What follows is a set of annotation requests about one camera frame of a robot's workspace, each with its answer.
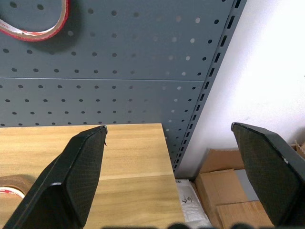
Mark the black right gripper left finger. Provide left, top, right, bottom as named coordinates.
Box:
left=3, top=125, right=108, bottom=229

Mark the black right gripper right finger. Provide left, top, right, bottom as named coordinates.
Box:
left=230, top=122, right=305, bottom=229

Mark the grey pegboard panel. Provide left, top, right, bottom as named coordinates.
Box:
left=0, top=0, right=247, bottom=173

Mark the flat cardboard sheet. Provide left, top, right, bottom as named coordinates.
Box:
left=216, top=200, right=275, bottom=229

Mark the brown cardboard box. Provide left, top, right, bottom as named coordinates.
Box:
left=195, top=168, right=249, bottom=226

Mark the brown packing tape roll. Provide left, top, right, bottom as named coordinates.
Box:
left=0, top=176, right=35, bottom=200

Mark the white bubble mailer envelope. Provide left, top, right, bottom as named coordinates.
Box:
left=175, top=179, right=212, bottom=227

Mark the red-edged tape roll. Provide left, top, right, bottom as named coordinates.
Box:
left=0, top=0, right=71, bottom=42

